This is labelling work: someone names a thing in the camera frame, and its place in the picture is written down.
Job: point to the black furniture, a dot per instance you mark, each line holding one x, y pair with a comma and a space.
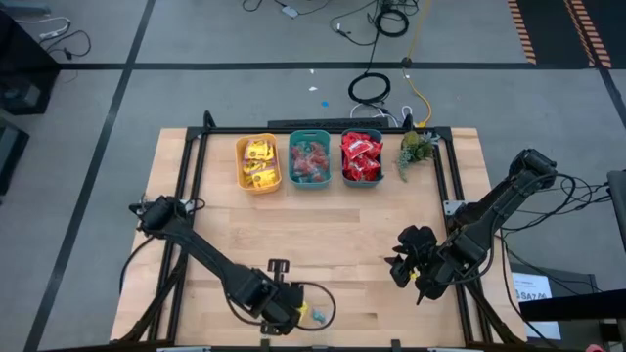
12, 156

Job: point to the teal plastic basket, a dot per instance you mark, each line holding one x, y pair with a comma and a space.
291, 171

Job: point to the clear wrapper teal candy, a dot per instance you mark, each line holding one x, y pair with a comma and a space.
319, 317
305, 145
305, 180

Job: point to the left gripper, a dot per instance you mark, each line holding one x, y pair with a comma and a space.
286, 308

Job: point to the black slotted bar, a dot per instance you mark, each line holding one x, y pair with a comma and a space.
318, 123

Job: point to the black cabinet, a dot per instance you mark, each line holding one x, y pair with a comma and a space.
24, 63

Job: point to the yellow plastic basket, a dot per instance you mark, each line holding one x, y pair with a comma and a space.
239, 166

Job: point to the clear wrapper red candy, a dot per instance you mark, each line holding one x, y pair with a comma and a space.
300, 168
298, 154
318, 149
320, 163
319, 177

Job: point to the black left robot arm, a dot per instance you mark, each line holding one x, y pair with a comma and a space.
205, 249

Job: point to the artificial succulent plant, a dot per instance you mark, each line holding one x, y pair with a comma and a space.
415, 149

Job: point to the white paper sign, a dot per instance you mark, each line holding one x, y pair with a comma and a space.
533, 293

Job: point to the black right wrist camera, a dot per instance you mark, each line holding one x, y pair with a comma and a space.
418, 237

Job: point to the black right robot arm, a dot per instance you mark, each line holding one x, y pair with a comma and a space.
489, 215

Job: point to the yellow candy bag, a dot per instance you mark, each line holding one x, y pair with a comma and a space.
254, 167
266, 180
304, 312
248, 181

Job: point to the silver metal bracket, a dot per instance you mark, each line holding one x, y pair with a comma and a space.
450, 206

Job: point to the grey-blue plastic basket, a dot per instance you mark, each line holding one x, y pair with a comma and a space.
379, 183

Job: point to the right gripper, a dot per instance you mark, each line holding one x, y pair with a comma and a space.
433, 274

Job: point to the red Skittles bag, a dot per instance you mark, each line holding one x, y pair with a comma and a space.
349, 156
357, 144
369, 166
351, 172
374, 149

